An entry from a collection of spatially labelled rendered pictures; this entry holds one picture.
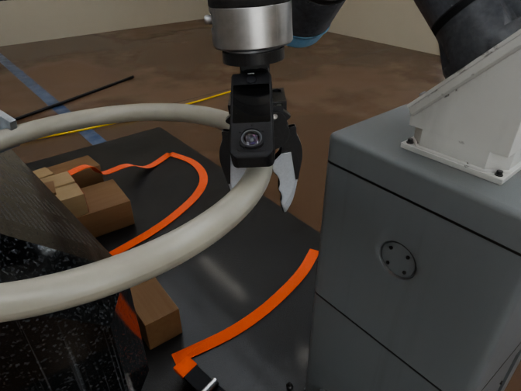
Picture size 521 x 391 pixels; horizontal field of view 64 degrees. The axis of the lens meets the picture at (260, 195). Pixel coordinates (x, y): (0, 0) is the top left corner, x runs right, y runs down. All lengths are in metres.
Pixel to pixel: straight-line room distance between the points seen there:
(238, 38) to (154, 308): 1.12
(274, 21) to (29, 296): 0.33
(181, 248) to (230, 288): 1.29
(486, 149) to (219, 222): 0.47
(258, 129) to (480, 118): 0.40
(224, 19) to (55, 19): 5.84
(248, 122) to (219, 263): 1.35
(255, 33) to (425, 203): 0.42
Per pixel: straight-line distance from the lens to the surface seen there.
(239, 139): 0.42
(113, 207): 1.97
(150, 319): 1.43
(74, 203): 1.91
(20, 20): 6.18
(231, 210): 0.40
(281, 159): 0.52
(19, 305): 0.37
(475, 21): 0.77
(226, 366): 1.43
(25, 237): 0.83
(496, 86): 0.70
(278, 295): 1.61
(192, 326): 1.54
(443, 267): 0.78
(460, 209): 0.71
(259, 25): 0.45
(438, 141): 0.76
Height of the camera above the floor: 1.18
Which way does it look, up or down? 33 degrees down
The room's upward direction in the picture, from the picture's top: straight up
